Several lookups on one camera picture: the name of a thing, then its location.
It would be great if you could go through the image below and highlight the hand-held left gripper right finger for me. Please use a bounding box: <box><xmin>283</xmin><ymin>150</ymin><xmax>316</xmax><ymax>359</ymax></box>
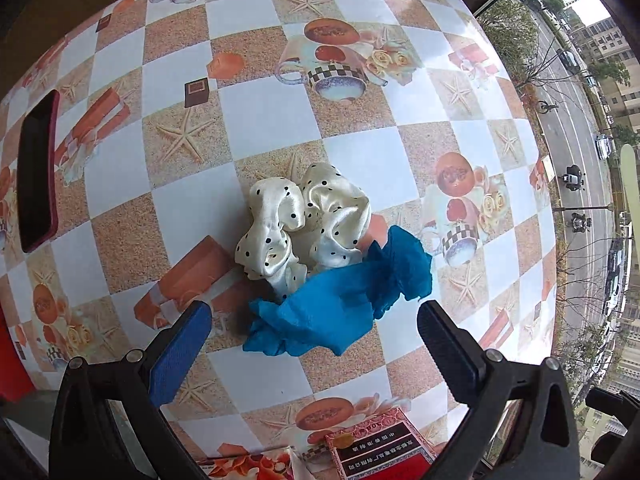
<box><xmin>417</xmin><ymin>300</ymin><xmax>582</xmax><ymax>480</ymax></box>

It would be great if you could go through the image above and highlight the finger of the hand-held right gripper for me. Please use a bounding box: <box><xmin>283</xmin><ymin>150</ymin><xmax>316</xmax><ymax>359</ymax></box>
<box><xmin>585</xmin><ymin>389</ymin><xmax>640</xmax><ymax>423</ymax></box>
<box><xmin>590</xmin><ymin>434</ymin><xmax>640</xmax><ymax>480</ymax></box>

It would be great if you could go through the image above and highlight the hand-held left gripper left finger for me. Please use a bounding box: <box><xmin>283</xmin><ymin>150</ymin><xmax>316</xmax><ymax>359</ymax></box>
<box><xmin>48</xmin><ymin>300</ymin><xmax>214</xmax><ymax>480</ymax></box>

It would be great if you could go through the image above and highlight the blue nonwoven cover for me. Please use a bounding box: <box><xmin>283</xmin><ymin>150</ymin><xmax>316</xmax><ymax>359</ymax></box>
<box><xmin>243</xmin><ymin>225</ymin><xmax>433</xmax><ymax>358</ymax></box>

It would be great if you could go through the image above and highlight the red cigarette box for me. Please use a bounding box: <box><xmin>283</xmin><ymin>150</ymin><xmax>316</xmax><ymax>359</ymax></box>
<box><xmin>324</xmin><ymin>406</ymin><xmax>437</xmax><ymax>480</ymax></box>

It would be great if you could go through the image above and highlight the floral tissue pack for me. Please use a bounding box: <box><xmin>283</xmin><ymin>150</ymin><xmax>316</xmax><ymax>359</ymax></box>
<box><xmin>195</xmin><ymin>446</ymin><xmax>297</xmax><ymax>480</ymax></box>

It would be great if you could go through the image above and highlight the red plastic stool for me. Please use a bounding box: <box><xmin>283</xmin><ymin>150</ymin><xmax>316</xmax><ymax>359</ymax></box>
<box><xmin>0</xmin><ymin>310</ymin><xmax>37</xmax><ymax>404</ymax></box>

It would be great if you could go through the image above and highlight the white polka dot scrunchie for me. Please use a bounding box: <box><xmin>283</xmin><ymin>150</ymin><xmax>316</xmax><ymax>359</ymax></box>
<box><xmin>235</xmin><ymin>161</ymin><xmax>373</xmax><ymax>295</ymax></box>

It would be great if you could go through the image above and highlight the smartphone in red case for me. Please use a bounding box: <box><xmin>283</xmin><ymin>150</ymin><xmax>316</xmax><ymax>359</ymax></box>
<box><xmin>16</xmin><ymin>89</ymin><xmax>61</xmax><ymax>254</ymax></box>

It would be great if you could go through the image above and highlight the checkered printed tablecloth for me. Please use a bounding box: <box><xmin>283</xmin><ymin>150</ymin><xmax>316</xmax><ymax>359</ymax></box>
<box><xmin>0</xmin><ymin>0</ymin><xmax>559</xmax><ymax>480</ymax></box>

